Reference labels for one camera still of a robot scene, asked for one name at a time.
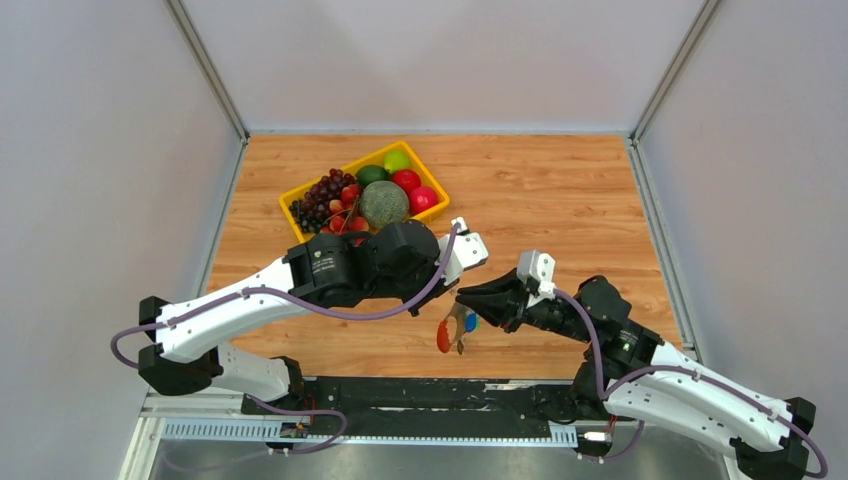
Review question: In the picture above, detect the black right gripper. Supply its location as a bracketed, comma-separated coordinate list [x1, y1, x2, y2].
[454, 269, 594, 345]

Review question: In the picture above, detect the blue key tag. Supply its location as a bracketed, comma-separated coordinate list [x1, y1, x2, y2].
[464, 313, 478, 333]

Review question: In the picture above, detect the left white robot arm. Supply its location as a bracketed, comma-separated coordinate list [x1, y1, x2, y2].
[136, 220, 483, 414]

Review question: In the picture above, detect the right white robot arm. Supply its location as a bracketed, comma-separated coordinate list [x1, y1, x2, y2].
[457, 270, 829, 479]

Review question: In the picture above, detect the pink red apple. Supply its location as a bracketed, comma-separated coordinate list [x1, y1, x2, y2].
[408, 186, 439, 216]

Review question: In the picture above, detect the green netted melon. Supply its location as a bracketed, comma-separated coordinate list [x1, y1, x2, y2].
[360, 180, 409, 230]

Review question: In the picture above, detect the red strawberry cluster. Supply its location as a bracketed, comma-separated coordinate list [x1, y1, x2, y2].
[319, 184, 371, 235]

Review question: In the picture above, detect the dark green lime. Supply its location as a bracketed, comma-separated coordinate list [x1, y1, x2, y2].
[355, 165, 390, 188]

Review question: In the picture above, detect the dark purple grape bunch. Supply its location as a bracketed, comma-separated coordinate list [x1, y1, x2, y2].
[284, 169, 361, 234]

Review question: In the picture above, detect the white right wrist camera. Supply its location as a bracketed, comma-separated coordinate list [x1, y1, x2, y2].
[516, 250, 556, 307]

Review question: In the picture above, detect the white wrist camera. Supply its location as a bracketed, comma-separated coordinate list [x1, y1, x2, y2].
[442, 217, 489, 287]
[516, 250, 556, 307]

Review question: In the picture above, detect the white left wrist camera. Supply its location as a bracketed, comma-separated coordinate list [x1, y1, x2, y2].
[442, 217, 489, 287]

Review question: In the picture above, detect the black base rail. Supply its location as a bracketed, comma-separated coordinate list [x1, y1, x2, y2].
[271, 376, 610, 439]

